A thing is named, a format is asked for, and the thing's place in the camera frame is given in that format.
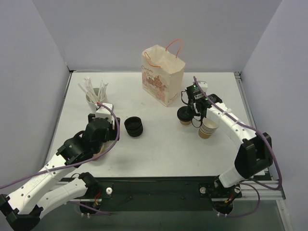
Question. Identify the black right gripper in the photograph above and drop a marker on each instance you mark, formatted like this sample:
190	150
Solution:
195	111

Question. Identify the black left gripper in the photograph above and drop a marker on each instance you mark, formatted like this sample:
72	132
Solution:
115	128

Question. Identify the black plastic cup lid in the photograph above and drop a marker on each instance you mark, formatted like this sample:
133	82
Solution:
185	113

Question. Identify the printed paper takeout bag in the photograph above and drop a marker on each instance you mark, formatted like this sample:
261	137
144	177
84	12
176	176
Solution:
162	71

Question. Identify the brown paper coffee cup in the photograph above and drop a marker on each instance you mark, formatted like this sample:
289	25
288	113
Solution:
185	122

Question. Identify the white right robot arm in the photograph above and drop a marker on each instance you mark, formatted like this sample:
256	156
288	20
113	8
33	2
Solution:
254	152

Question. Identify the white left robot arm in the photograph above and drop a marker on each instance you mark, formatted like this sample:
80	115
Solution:
26	206

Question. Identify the stack of brown paper cups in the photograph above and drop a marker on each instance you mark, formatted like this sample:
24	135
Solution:
208	130

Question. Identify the white straw holder cup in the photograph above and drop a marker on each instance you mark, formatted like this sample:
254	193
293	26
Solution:
92	105

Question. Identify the stack of black lids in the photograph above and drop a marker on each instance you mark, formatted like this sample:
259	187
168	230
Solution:
134	126

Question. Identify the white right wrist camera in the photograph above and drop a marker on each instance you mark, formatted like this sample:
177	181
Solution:
203	85

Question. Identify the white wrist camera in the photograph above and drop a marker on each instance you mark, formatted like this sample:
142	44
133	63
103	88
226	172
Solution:
203	85
102	112

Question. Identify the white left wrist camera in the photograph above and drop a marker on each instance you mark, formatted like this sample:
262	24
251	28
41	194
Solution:
102	112

